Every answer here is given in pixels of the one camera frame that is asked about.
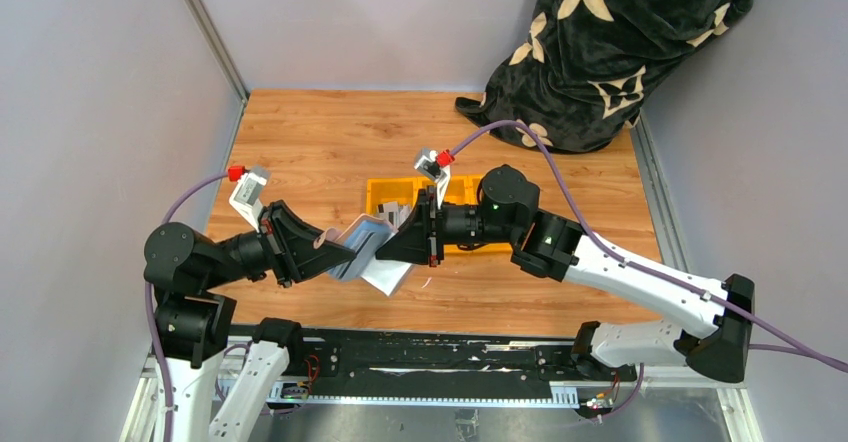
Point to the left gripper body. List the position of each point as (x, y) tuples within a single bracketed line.
[(276, 243)]

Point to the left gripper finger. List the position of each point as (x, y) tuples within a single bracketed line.
[(305, 261), (290, 226)]

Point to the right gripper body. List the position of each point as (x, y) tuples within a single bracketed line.
[(427, 226)]

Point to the beige leather card holder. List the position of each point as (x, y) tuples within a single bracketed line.
[(364, 237)]

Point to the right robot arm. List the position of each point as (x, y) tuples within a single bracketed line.
[(699, 326)]

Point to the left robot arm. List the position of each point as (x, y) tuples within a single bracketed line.
[(191, 324)]

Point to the silver cards in bin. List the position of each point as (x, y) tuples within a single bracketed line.
[(393, 213)]

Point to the yellow bin with silver cards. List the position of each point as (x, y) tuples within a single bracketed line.
[(391, 199)]

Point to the yellow bin with black card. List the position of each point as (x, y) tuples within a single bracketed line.
[(461, 190)]

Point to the black floral blanket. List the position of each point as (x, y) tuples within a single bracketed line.
[(586, 67)]

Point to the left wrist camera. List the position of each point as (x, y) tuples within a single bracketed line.
[(245, 197)]

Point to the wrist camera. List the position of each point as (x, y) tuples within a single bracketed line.
[(435, 165), (245, 197)]

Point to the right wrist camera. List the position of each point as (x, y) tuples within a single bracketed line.
[(435, 165)]

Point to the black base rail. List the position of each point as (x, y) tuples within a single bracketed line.
[(334, 366)]

